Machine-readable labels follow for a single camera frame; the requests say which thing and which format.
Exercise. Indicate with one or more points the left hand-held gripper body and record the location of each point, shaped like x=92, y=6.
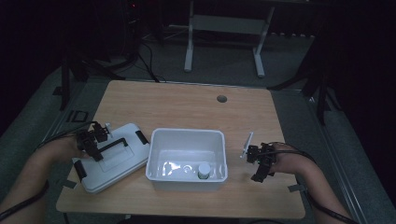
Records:
x=90, y=137

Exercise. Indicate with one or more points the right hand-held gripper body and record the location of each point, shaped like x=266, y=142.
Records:
x=261, y=152

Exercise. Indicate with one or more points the small white-capped bottle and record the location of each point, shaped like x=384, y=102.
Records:
x=204, y=169

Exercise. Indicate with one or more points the white plastic storage box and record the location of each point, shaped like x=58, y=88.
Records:
x=186, y=140

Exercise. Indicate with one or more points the person's left hand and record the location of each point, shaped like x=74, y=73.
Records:
x=70, y=149

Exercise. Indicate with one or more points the person's right hand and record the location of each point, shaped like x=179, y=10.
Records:
x=288, y=161

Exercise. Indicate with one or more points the grey tape piece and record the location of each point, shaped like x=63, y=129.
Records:
x=297, y=188
x=69, y=184

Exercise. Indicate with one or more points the black stand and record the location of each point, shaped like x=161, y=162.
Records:
x=322, y=102
x=65, y=84

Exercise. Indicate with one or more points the white metal stand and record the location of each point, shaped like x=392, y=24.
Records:
x=224, y=25

